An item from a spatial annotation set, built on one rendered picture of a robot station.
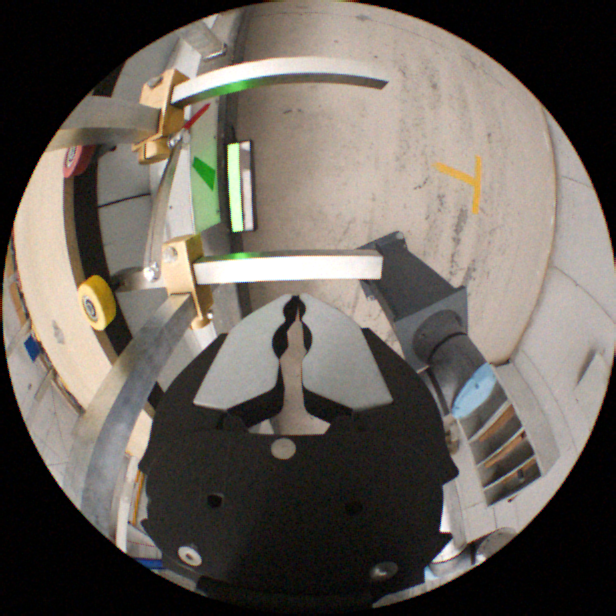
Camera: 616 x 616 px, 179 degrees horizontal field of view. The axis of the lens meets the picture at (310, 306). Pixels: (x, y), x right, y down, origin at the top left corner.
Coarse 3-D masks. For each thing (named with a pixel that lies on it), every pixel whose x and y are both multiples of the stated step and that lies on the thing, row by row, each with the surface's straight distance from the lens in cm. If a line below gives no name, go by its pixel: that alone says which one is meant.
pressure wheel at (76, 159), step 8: (96, 144) 38; (72, 152) 39; (80, 152) 36; (88, 152) 37; (64, 160) 42; (72, 160) 39; (80, 160) 37; (88, 160) 38; (64, 168) 41; (72, 168) 37; (80, 168) 38; (64, 176) 40; (72, 176) 40
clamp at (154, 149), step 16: (176, 80) 32; (144, 96) 33; (160, 96) 30; (160, 112) 29; (176, 112) 30; (160, 128) 27; (176, 128) 30; (144, 144) 28; (160, 144) 28; (144, 160) 29; (160, 160) 31
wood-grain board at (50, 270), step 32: (32, 192) 69; (64, 192) 42; (32, 224) 66; (64, 224) 41; (32, 256) 69; (64, 256) 42; (32, 288) 81; (64, 288) 46; (32, 320) 109; (64, 320) 55; (64, 352) 74; (96, 352) 48; (96, 384) 65; (128, 448) 137
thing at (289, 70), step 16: (240, 64) 28; (256, 64) 27; (272, 64) 27; (288, 64) 26; (304, 64) 26; (320, 64) 26; (336, 64) 27; (352, 64) 27; (368, 64) 28; (192, 80) 30; (208, 80) 28; (224, 80) 27; (240, 80) 26; (256, 80) 27; (272, 80) 27; (288, 80) 27; (304, 80) 27; (320, 80) 27; (336, 80) 27; (352, 80) 27; (368, 80) 27; (384, 80) 27; (176, 96) 30; (192, 96) 29; (208, 96) 30; (112, 144) 39; (96, 160) 43
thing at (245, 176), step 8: (240, 144) 40; (248, 144) 39; (240, 152) 39; (248, 152) 39; (240, 160) 39; (248, 160) 39; (240, 168) 39; (248, 168) 39; (240, 176) 39; (248, 176) 38; (248, 184) 38; (248, 192) 38; (248, 200) 38; (248, 208) 38; (248, 216) 39; (248, 224) 39
